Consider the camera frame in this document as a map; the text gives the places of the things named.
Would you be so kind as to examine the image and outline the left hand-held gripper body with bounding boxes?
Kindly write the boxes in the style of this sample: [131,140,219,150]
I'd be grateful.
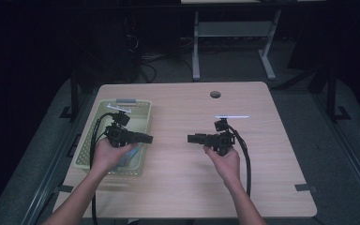
[104,105,139,148]

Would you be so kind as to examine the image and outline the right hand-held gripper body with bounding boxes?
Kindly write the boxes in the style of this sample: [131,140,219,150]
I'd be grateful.
[205,114,250,156]

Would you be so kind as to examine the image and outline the plain blue and grey glove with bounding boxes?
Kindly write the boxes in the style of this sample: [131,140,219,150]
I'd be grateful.
[117,146,141,173]

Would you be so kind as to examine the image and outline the pale green plastic basket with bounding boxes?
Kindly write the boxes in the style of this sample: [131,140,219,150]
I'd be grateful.
[74,98,153,178]

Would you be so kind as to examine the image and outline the person's left hand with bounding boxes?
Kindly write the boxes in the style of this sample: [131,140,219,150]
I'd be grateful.
[90,137,139,176]

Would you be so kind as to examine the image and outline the person's right hand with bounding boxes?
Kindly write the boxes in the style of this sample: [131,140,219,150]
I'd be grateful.
[203,144,242,188]

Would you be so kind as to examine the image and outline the black metal stand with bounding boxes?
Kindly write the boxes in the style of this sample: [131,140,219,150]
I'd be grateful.
[324,67,353,122]
[59,69,83,120]

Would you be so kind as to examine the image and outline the grey tape piece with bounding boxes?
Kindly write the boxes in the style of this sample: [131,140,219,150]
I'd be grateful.
[294,183,318,193]
[54,185,75,194]

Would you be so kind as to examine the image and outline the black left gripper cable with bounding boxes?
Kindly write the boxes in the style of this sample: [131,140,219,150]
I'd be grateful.
[88,112,120,225]

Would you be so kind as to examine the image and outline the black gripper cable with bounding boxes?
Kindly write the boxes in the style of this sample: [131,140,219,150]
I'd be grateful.
[88,112,120,225]
[226,124,253,198]

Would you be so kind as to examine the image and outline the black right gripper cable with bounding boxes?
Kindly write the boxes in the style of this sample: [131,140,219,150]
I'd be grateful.
[226,124,253,198]

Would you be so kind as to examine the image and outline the black floor cables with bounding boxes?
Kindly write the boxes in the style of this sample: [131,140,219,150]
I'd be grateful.
[134,34,195,83]

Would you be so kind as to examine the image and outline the white metal frame table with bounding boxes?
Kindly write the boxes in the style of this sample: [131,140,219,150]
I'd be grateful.
[181,0,283,81]

